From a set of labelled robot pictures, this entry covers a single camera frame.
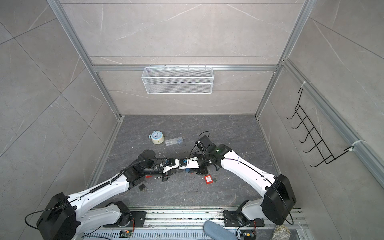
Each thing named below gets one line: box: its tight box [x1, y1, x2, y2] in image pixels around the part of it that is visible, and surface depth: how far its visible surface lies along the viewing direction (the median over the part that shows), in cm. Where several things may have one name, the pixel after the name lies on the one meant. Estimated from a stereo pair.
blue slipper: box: [203, 220, 238, 240], surface depth 70 cm
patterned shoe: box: [272, 225, 291, 240], surface depth 69 cm
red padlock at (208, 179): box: [205, 174, 213, 185], surface depth 87 cm
